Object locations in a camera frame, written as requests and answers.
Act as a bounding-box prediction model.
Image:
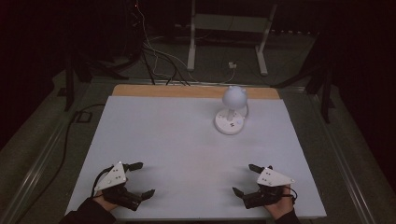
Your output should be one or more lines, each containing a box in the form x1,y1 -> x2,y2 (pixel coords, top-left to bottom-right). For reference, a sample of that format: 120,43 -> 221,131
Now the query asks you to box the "person's left hand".
92,189 -> 120,213

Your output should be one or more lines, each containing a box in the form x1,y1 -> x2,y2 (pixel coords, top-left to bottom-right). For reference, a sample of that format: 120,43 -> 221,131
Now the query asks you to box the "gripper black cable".
91,165 -> 115,199
281,186 -> 299,205

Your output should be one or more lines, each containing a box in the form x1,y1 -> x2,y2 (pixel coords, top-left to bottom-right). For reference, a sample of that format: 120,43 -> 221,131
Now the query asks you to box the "white table mat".
64,94 -> 328,221

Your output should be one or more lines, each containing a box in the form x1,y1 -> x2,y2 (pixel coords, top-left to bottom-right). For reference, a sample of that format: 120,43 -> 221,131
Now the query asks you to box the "white desk lamp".
214,85 -> 249,136

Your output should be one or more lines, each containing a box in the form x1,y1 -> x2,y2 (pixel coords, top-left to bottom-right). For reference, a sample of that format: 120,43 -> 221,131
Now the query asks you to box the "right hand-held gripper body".
242,167 -> 296,210

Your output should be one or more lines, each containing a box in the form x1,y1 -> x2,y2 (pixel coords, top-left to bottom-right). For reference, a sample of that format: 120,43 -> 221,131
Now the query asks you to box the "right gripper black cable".
281,186 -> 299,205

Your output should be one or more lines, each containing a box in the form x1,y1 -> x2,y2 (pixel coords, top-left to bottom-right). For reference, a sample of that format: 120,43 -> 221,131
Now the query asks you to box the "black tripod stand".
57,46 -> 130,112
270,31 -> 337,124

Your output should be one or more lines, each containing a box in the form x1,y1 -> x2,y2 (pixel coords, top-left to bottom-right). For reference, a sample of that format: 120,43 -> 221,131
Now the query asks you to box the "person's right hand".
263,184 -> 295,220

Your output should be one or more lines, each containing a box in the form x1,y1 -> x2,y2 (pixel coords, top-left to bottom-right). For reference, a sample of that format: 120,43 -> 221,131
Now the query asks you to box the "long black cable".
14,103 -> 106,224

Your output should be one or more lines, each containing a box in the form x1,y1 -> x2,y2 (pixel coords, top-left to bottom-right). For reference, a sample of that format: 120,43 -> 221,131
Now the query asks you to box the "white metal stand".
186,0 -> 278,77

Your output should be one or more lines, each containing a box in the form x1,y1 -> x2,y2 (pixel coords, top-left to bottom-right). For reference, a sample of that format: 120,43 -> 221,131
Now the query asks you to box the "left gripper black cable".
91,165 -> 115,199

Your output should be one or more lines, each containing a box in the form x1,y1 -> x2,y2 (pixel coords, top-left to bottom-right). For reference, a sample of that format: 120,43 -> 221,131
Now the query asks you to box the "white floor cable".
135,0 -> 236,85

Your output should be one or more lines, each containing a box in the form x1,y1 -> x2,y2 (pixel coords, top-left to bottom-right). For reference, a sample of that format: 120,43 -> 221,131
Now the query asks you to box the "black floor cable bundle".
140,43 -> 191,87

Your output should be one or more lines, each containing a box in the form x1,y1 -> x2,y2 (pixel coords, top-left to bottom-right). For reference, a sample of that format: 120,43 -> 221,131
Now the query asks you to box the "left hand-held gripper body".
93,161 -> 144,212

